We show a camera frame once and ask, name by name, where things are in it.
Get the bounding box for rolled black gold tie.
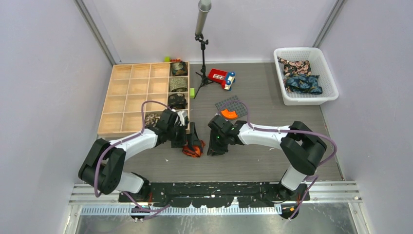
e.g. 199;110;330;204
168;93;188;110

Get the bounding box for red toy block car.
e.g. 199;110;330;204
207;69;236;91

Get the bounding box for grey lego baseplate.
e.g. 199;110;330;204
215;96;248;118

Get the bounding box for orange navy striped tie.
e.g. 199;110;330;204
182;140;205;158

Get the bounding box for blue patterned tie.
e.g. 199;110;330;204
284;75;323;95

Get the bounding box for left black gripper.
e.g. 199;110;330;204
167;123;201;148

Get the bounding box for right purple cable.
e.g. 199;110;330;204
218;99;338;220

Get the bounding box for rolled beige floral tie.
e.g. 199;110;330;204
144;113;161;127

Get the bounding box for pink floral dark tie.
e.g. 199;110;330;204
277;57;312;77

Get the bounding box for orange curved block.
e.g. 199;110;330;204
220;109;238;120

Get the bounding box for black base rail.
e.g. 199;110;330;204
118;182;310;208

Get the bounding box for rolled olive patterned tie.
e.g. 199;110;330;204
169;77;188;93

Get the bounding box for green and red small toys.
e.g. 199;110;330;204
164;56;182;62

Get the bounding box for rolled dark tie top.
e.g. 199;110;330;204
170;61;188;77

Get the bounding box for wooden compartment tray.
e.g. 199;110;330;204
97;62;190;138

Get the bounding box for black tripod stand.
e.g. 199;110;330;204
194;34;213;98

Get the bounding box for grey microphone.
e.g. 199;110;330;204
195;0;212;36

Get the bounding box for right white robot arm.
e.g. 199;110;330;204
207;115;327;200

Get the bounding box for white plastic basket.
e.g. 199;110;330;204
274;47;339;106

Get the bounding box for green block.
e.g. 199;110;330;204
189;88;195;98

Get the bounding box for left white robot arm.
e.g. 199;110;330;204
78;109;205;202

